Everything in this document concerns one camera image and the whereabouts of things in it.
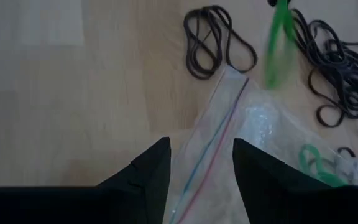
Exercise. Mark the dark grey rubber band tangle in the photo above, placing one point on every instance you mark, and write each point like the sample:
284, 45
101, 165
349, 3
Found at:
346, 62

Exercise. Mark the green rubber band bunch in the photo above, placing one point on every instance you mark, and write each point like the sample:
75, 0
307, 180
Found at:
306, 158

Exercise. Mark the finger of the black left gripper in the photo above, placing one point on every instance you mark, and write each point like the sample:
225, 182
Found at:
275, 2

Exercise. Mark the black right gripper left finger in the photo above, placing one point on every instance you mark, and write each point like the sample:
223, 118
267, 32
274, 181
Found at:
73, 205

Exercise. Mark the clear plastic zipper bag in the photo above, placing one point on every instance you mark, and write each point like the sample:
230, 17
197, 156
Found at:
259, 124

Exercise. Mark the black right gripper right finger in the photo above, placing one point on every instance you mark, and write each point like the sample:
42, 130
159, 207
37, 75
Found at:
291, 202

